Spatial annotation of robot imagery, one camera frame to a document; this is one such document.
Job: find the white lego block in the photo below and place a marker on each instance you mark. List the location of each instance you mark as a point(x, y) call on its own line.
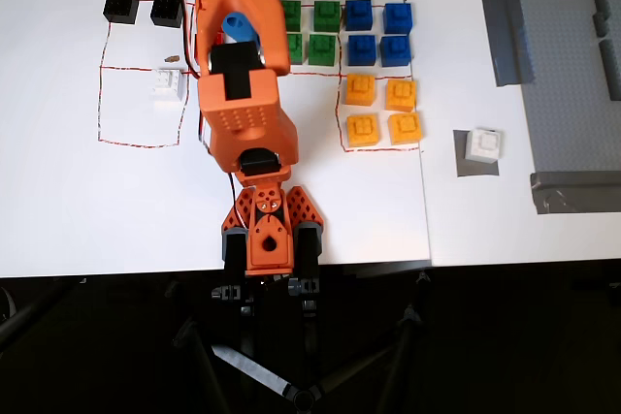
point(483, 145)
point(170, 86)

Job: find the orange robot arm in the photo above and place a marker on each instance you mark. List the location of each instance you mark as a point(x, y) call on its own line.
point(242, 108)

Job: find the red lego block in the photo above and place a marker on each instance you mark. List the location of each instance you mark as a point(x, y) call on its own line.
point(220, 39)

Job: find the green lego block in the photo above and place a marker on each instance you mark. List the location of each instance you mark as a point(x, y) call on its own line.
point(292, 15)
point(296, 49)
point(322, 50)
point(327, 16)

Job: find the black lego block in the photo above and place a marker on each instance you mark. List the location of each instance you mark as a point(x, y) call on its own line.
point(121, 7)
point(167, 10)

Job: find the blue lego block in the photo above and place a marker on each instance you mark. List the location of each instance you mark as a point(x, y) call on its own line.
point(396, 52)
point(362, 50)
point(398, 19)
point(359, 15)

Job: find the yellow lego block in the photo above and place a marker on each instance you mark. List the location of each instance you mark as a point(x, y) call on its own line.
point(401, 95)
point(359, 89)
point(362, 130)
point(404, 129)

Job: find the grey tape square marker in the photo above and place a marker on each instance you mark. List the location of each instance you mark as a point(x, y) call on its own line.
point(478, 169)

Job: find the brown paper scrap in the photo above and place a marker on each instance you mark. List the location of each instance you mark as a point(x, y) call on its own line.
point(171, 58)

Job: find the grey black table clamp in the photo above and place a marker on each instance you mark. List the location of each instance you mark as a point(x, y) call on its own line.
point(235, 249)
point(308, 244)

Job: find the grey lego baseplate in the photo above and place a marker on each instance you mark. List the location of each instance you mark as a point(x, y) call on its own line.
point(558, 70)

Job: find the black tripod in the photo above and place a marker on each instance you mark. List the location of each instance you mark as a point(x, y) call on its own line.
point(303, 397)

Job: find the grey duct tape strip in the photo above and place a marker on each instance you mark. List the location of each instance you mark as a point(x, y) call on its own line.
point(507, 36)
point(572, 193)

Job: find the short grey lego wall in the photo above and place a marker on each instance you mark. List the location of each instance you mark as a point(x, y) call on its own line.
point(600, 25)

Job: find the long grey lego wall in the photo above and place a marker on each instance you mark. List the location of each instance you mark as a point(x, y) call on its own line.
point(612, 74)

